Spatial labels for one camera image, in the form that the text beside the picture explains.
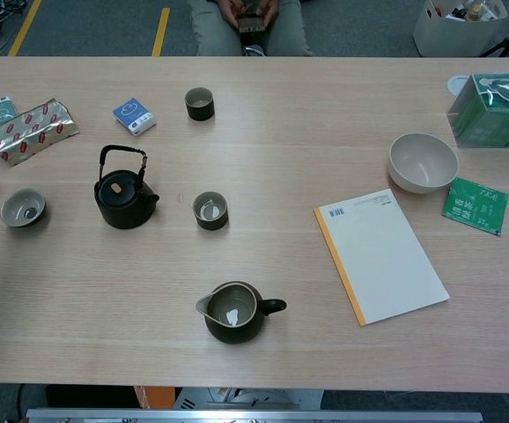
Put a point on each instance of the black teapot kettle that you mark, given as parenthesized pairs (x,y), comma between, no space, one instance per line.
(124,211)

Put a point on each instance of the white storage bin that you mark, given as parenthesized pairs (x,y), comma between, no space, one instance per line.
(452,35)

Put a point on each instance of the green tea sachet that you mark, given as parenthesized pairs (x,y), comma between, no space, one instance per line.
(474,207)

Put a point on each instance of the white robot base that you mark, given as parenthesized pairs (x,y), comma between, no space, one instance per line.
(245,398)

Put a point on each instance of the dark cylindrical teacup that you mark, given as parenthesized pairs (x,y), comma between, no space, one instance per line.
(199,114)
(210,224)

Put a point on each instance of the white notebook yellow spine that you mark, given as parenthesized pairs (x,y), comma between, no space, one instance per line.
(391,273)

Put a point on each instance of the dark phone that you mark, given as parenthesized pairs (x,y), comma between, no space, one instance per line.
(251,23)

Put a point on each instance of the seated person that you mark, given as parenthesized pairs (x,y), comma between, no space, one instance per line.
(210,35)

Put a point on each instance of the green tissue box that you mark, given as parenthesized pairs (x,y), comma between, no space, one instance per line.
(492,123)

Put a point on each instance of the white round table grommet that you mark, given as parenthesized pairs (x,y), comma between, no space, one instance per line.
(456,83)

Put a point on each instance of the small grey shallow cup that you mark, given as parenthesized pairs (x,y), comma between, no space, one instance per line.
(14,209)

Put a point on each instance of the large beige bowl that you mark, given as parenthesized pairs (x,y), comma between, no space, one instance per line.
(422,165)

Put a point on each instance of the aluminium rail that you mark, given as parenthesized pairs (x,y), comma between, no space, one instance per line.
(254,416)

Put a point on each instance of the gold foil bag red print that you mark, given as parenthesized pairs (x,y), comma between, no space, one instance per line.
(34,130)

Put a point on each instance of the blue tea bag packet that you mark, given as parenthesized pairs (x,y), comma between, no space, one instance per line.
(133,114)

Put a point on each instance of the orange panel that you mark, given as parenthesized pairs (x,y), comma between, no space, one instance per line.
(149,396)

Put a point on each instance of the white tea bag with tag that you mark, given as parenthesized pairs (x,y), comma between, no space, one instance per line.
(211,213)

